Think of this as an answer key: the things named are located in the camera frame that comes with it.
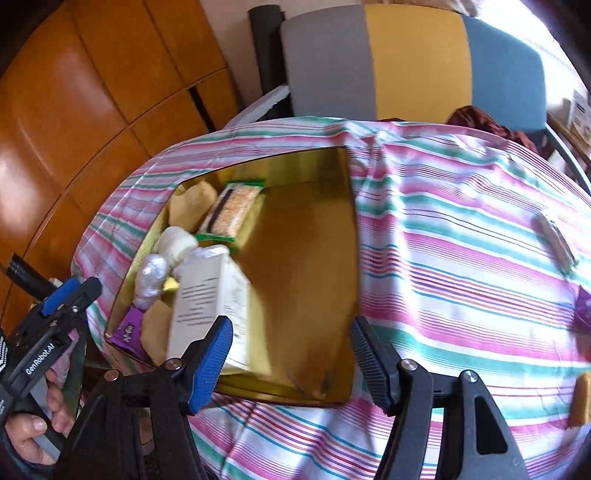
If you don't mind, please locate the small wrapped biscuit packet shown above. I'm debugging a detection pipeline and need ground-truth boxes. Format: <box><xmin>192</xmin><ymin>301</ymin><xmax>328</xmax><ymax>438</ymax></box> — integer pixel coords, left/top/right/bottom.
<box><xmin>531</xmin><ymin>212</ymin><xmax>577</xmax><ymax>273</ymax></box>

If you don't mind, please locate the gold box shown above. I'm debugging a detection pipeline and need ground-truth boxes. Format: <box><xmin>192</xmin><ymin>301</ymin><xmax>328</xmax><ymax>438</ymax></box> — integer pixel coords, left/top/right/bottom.
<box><xmin>104</xmin><ymin>147</ymin><xmax>362</xmax><ymax>408</ymax></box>

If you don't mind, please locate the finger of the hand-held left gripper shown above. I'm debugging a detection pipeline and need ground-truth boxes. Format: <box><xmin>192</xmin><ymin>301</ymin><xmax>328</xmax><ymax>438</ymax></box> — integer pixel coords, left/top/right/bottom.
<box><xmin>39</xmin><ymin>278</ymin><xmax>80</xmax><ymax>319</ymax></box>
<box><xmin>51</xmin><ymin>277</ymin><xmax>102</xmax><ymax>330</ymax></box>

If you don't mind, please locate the wooden wardrobe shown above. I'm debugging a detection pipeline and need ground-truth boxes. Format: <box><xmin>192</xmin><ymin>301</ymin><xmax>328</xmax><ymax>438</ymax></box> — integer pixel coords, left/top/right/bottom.
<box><xmin>0</xmin><ymin>0</ymin><xmax>241</xmax><ymax>333</ymax></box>

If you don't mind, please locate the person's left hand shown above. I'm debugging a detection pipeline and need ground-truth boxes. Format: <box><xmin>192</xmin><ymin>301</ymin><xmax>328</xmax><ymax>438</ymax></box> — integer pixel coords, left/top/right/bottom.
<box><xmin>4</xmin><ymin>374</ymin><xmax>75</xmax><ymax>466</ymax></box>

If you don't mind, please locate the wooden desk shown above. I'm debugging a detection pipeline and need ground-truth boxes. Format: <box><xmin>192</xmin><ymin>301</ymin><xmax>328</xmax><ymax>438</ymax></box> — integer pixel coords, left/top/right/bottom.
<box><xmin>547</xmin><ymin>113</ymin><xmax>591</xmax><ymax>169</ymax></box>

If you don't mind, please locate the white plastic-wrapped ball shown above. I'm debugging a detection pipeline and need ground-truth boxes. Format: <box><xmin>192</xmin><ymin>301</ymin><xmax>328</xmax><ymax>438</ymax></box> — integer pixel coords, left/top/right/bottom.
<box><xmin>133</xmin><ymin>254</ymin><xmax>171</xmax><ymax>310</ymax></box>
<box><xmin>154</xmin><ymin>226</ymin><xmax>230</xmax><ymax>273</ymax></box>

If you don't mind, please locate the white cardboard box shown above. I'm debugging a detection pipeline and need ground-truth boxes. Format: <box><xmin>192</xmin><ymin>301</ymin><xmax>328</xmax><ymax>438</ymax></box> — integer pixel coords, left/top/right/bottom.
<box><xmin>166</xmin><ymin>251</ymin><xmax>252</xmax><ymax>374</ymax></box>

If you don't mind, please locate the green-edged cracker packet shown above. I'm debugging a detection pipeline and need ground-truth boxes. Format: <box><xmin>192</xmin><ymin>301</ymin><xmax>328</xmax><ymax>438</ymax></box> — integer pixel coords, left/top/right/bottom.
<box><xmin>194</xmin><ymin>179</ymin><xmax>267</xmax><ymax>243</ymax></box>

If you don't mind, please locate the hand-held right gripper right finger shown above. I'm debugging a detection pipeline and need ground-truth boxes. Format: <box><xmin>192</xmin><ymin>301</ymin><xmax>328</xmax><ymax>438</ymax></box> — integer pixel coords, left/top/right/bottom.
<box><xmin>348</xmin><ymin>316</ymin><xmax>532</xmax><ymax>480</ymax></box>

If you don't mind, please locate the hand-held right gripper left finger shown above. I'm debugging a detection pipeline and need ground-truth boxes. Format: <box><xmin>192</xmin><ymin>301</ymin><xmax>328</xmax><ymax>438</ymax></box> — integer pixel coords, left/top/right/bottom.
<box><xmin>55</xmin><ymin>315</ymin><xmax>234</xmax><ymax>480</ymax></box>

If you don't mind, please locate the grey yellow blue chair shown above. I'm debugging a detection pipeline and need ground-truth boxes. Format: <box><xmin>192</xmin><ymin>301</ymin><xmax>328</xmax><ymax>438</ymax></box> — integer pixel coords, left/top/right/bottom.
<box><xmin>226</xmin><ymin>4</ymin><xmax>591</xmax><ymax>190</ymax></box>

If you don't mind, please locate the white product box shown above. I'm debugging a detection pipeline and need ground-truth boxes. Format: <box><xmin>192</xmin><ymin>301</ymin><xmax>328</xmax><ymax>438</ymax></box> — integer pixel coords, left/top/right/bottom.
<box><xmin>570</xmin><ymin>90</ymin><xmax>591</xmax><ymax>132</ymax></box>

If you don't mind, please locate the purple cartoon snack packet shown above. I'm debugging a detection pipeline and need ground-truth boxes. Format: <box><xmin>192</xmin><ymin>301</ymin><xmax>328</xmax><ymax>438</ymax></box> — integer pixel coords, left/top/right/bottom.
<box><xmin>107</xmin><ymin>307</ymin><xmax>147</xmax><ymax>361</ymax></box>
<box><xmin>575</xmin><ymin>286</ymin><xmax>591</xmax><ymax>335</ymax></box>

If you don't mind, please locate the yellow cake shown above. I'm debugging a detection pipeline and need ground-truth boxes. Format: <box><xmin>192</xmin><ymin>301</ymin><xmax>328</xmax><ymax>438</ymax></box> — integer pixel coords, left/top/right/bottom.
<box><xmin>568</xmin><ymin>371</ymin><xmax>591</xmax><ymax>430</ymax></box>
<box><xmin>168</xmin><ymin>181</ymin><xmax>220</xmax><ymax>232</ymax></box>

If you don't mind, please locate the black pipe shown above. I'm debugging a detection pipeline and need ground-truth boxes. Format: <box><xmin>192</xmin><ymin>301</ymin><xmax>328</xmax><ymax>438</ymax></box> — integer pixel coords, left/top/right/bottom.
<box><xmin>8</xmin><ymin>256</ymin><xmax>54</xmax><ymax>300</ymax></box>

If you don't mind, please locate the dark red cloth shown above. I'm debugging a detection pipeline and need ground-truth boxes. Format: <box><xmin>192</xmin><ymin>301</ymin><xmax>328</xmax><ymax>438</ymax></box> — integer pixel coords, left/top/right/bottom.
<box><xmin>445</xmin><ymin>105</ymin><xmax>539</xmax><ymax>148</ymax></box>

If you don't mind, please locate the striped tablecloth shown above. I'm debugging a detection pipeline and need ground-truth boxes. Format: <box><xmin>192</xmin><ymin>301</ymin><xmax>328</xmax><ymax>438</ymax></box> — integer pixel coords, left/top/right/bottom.
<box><xmin>71</xmin><ymin>115</ymin><xmax>591</xmax><ymax>480</ymax></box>

